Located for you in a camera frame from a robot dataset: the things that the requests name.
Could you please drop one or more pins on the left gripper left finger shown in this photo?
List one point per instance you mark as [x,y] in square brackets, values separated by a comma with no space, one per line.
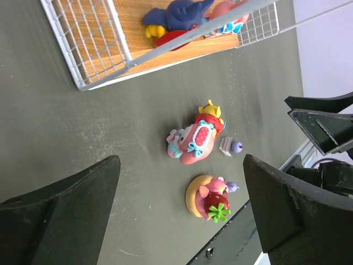
[62,223]

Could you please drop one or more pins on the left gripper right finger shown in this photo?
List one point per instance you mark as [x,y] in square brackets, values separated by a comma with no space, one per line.
[297,222]

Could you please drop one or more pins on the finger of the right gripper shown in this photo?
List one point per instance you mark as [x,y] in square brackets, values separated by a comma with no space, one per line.
[330,105]
[330,133]

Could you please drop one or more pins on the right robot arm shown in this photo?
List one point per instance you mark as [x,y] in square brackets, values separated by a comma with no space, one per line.
[333,176]

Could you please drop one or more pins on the small purple blob toy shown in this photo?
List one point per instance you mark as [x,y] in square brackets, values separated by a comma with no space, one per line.
[232,187]

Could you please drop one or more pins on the small purple cake toy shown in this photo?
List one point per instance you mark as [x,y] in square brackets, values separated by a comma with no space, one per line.
[228,146]

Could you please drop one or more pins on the blue stitch toy figure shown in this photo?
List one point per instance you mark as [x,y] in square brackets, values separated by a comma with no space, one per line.
[177,18]

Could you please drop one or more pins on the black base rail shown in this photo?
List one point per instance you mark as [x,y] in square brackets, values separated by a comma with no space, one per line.
[237,242]

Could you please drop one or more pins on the white wire wooden shelf rack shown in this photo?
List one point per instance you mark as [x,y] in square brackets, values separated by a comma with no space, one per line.
[102,41]

